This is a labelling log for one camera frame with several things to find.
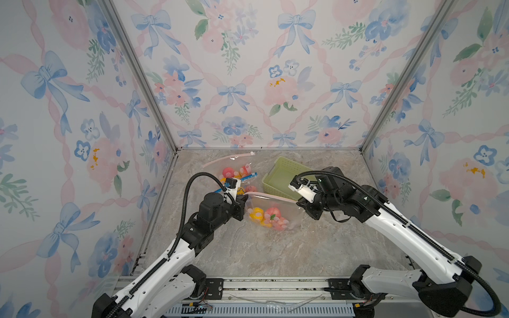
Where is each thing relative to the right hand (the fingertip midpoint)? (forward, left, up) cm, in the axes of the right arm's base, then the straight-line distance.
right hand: (302, 199), depth 72 cm
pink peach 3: (-3, +7, -14) cm, 16 cm away
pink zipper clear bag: (+26, +27, -12) cm, 39 cm away
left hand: (+2, +20, -1) cm, 20 cm away
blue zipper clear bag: (+15, +23, -10) cm, 29 cm away
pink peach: (+22, +31, -11) cm, 39 cm away
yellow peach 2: (-3, +13, -14) cm, 19 cm away
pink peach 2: (0, +10, -10) cm, 14 cm away
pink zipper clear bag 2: (+10, +17, -21) cm, 29 cm away
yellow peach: (+23, +26, -16) cm, 38 cm away
